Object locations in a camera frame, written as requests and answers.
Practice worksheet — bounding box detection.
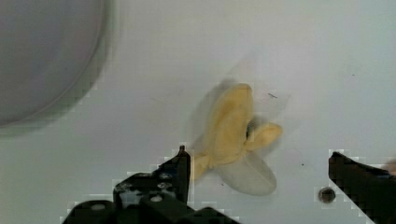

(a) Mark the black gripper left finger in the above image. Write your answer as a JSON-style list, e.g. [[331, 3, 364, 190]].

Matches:
[[113, 146, 191, 212]]

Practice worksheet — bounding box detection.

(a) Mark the lilac round plate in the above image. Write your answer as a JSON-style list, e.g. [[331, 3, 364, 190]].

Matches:
[[0, 0, 106, 126]]

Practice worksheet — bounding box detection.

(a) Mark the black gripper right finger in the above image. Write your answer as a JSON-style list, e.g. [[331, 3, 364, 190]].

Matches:
[[328, 152, 396, 224]]

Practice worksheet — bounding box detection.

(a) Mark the yellow plush peeled banana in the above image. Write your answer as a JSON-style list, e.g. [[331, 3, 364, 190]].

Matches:
[[191, 83, 283, 196]]

